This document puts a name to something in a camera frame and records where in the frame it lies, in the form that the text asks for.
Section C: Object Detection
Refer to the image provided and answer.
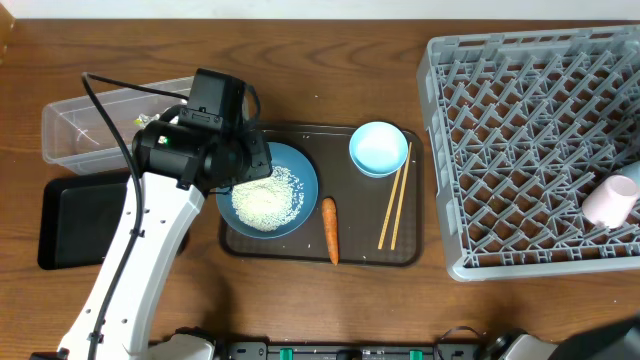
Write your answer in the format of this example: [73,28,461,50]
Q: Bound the light blue cup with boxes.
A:
[618,161,640,187]

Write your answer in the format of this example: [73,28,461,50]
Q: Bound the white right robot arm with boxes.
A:
[551,316,639,360]

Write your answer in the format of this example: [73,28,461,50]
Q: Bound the light blue bowl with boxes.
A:
[348,121,409,178]

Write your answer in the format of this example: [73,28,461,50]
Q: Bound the wooden chopstick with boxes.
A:
[377,168,401,250]
[391,142,413,251]

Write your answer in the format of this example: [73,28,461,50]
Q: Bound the orange carrot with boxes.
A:
[322,197,339,265]

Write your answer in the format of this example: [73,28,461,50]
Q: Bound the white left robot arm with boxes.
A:
[31,68,272,360]

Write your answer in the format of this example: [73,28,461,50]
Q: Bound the black plastic tray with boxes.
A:
[37,172,129,270]

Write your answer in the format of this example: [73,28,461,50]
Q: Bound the dark brown serving tray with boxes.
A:
[218,123,424,267]

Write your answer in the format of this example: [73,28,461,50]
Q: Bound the aluminium foil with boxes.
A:
[137,114,160,128]

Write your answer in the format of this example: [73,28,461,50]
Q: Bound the pink plastic cup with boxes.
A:
[582,175,639,229]

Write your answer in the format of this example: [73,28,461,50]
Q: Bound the grey dishwasher rack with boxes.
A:
[417,25,639,282]

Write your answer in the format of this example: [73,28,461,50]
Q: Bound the dark blue plate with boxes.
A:
[216,142,318,239]

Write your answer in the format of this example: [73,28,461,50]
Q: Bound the clear plastic bin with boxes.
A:
[41,88,186,175]

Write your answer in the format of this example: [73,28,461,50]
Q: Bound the pile of white rice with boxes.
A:
[231,166,305,232]

